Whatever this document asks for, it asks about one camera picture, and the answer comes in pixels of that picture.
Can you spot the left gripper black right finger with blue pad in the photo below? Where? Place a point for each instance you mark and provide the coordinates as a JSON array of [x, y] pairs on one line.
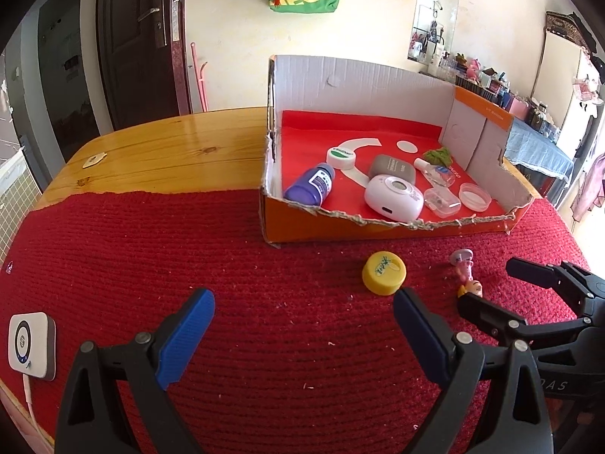
[[514, 417]]

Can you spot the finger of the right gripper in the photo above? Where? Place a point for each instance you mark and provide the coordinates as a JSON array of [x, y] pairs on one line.
[[532, 273], [493, 320]]

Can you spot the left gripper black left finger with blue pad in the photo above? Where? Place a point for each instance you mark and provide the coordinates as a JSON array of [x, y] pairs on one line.
[[92, 417]]

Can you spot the pink yellow toy figure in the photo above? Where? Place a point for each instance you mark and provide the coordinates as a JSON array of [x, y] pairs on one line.
[[463, 262]]

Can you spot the clear round plastic lid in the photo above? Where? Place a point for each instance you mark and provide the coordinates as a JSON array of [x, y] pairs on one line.
[[473, 197]]

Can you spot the yellow bottle cap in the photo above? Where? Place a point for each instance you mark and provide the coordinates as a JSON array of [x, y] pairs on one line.
[[384, 273]]

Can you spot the clear sanitizer bottle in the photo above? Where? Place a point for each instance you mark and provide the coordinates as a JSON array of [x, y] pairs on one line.
[[437, 176]]

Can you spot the green fuzzy toy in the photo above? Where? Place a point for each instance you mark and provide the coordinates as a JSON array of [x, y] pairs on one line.
[[438, 157]]

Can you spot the pink white round device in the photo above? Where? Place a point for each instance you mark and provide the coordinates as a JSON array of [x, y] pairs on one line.
[[394, 197]]

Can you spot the grey pebble case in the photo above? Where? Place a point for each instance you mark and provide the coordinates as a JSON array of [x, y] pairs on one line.
[[384, 164]]

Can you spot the white green Cestbon cap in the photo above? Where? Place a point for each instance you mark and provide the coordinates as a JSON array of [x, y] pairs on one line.
[[341, 158]]

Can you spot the purple plastic bottle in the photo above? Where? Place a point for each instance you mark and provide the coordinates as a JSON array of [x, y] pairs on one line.
[[313, 187]]

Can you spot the pink curtain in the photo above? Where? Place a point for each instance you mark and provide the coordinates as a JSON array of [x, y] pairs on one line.
[[591, 191]]

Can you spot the white square charger device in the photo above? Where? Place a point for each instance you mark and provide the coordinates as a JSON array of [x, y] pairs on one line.
[[32, 345]]

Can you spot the white wardrobe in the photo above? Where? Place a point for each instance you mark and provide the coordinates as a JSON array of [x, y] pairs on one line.
[[562, 64]]

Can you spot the red Miniso bag liner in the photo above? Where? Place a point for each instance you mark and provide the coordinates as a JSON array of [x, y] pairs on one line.
[[307, 136]]

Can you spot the red knitted table mat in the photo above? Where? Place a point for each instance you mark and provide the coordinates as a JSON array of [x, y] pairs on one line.
[[300, 357]]

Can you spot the black basket of items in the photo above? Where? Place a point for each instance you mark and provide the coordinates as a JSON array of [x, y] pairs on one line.
[[476, 88]]

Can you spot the white orange cardboard box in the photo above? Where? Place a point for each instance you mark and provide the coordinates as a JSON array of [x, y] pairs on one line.
[[344, 86]]

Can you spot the small white tag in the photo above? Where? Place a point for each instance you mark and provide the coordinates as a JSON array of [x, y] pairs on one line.
[[94, 160]]

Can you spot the pink hanger stick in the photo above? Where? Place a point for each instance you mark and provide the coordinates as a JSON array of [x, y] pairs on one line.
[[199, 70]]

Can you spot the dark wooden door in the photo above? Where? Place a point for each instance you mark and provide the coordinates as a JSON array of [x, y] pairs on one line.
[[143, 60]]

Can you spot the wall mirror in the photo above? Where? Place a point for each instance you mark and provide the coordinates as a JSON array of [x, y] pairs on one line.
[[432, 31]]

